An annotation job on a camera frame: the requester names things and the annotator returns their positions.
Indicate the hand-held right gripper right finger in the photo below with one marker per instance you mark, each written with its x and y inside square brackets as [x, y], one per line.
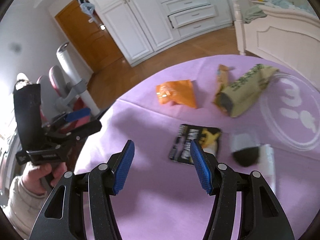
[201, 167]

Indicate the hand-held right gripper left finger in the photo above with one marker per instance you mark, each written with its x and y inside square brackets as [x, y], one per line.
[123, 165]

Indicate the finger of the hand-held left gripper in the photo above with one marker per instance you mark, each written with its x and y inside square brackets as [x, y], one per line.
[77, 115]
[82, 128]

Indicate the black trash bin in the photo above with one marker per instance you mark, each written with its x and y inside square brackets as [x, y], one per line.
[104, 115]

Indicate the black and yellow packet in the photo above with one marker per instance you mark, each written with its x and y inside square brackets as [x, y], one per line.
[185, 140]

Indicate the person's left forearm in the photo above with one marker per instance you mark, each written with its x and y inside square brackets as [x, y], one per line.
[22, 210]

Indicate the person's left hand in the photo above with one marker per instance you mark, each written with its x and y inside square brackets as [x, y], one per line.
[35, 177]

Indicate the pink and grey chair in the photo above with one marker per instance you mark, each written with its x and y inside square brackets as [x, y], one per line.
[53, 85]

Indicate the white plush toy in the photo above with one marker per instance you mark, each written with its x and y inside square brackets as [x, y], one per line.
[22, 81]

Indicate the white and black wrapper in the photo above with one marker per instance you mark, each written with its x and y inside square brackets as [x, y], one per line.
[246, 156]

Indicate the purple tablecloth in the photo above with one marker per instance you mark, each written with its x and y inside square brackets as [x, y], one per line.
[155, 205]

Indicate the white tower fan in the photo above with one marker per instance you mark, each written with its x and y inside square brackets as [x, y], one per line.
[65, 60]

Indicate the wooden door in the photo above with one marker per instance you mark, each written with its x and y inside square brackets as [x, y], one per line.
[95, 45]

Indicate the orange snack packet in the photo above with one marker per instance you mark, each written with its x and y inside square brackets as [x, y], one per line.
[177, 95]

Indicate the yellow green snack packet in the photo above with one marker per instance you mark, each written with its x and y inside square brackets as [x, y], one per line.
[245, 92]

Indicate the narrow orange wrapper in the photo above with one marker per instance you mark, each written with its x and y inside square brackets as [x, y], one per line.
[222, 77]

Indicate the white wardrobe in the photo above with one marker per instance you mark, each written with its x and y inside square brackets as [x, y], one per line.
[135, 25]

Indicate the blue plastic bag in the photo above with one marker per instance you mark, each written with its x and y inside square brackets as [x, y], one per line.
[87, 7]

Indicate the open white drawer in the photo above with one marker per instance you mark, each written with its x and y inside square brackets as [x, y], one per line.
[192, 16]

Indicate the green cloth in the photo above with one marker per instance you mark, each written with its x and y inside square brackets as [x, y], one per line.
[253, 13]

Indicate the light blue bedding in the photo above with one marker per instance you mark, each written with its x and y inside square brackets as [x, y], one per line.
[285, 3]

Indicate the white bed frame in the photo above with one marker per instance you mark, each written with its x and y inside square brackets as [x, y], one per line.
[275, 35]

